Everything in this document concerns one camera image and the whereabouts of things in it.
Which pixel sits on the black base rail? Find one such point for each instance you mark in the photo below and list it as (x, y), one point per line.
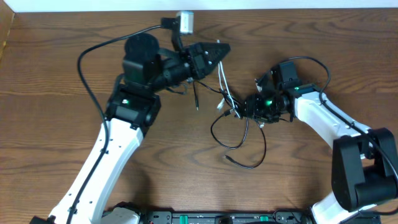
(217, 217)

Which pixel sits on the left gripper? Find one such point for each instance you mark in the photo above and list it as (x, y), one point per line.
(193, 61)

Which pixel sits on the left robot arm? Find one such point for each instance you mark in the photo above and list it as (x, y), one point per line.
(130, 111)

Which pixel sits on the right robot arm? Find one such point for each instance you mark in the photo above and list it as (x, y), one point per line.
(364, 160)

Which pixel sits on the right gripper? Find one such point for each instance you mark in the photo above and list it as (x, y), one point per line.
(254, 101)

